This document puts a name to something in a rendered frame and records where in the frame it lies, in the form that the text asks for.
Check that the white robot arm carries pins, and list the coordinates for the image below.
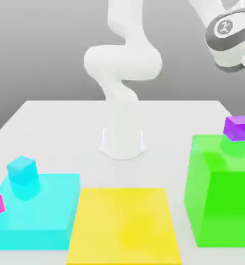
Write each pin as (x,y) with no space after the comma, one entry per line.
(122,62)

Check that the small cyan cube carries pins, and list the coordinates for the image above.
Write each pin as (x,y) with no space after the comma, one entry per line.
(22,171)

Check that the small purple cube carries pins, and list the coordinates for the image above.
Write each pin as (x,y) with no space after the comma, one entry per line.
(238,128)

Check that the large yellow box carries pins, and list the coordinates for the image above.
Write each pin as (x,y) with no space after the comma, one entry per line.
(124,225)

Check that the large cyan box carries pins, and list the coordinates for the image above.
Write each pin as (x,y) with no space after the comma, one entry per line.
(41,211)

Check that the large green box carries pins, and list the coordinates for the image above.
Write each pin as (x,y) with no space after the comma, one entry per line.
(223,196)

